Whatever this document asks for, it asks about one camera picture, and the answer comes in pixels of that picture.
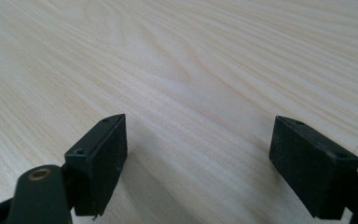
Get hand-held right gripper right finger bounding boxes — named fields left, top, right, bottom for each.
left=268, top=115, right=358, bottom=219

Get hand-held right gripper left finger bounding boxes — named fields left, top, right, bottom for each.
left=64, top=113, right=129, bottom=217

